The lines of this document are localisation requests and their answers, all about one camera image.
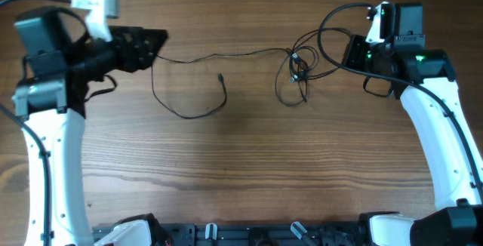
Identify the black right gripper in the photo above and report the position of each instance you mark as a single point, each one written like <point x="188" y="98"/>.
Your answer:
<point x="355" y="54"/>

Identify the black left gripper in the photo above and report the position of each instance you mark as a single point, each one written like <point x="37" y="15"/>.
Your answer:
<point x="126" y="48"/>

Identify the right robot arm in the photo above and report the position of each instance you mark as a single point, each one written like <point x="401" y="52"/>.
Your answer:
<point x="425" y="83"/>

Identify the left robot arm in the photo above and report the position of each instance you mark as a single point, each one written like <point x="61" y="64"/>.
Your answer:
<point x="51" y="108"/>

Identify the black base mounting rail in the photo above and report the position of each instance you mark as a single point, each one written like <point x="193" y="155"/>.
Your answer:
<point x="330" y="233"/>

